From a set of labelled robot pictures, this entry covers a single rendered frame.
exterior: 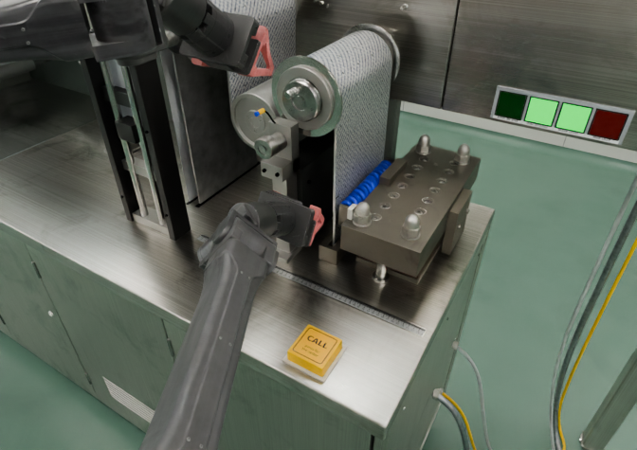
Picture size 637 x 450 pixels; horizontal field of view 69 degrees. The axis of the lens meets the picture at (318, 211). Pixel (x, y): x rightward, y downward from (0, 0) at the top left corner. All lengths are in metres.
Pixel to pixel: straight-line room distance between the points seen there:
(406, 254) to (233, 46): 0.47
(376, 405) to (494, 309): 1.53
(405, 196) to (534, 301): 1.47
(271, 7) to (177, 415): 0.82
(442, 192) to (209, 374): 0.70
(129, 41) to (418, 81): 0.73
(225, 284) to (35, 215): 0.86
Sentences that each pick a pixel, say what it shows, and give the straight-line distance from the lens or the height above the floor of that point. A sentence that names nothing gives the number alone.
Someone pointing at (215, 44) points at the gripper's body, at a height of 1.40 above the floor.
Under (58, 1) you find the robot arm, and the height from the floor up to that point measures 1.48.
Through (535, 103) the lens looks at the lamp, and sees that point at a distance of 1.06.
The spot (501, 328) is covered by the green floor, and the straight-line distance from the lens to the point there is 2.20.
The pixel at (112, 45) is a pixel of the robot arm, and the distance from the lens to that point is 0.53.
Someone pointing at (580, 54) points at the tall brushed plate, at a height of 1.30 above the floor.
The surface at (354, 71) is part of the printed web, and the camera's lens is 0.89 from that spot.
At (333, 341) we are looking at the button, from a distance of 0.83.
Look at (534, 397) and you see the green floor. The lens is 2.03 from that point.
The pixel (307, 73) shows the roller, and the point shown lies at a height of 1.30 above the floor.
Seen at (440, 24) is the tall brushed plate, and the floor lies 1.32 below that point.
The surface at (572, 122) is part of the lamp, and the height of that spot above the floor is 1.18.
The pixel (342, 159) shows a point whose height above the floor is 1.13.
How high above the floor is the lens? 1.57
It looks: 36 degrees down
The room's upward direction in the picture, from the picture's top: straight up
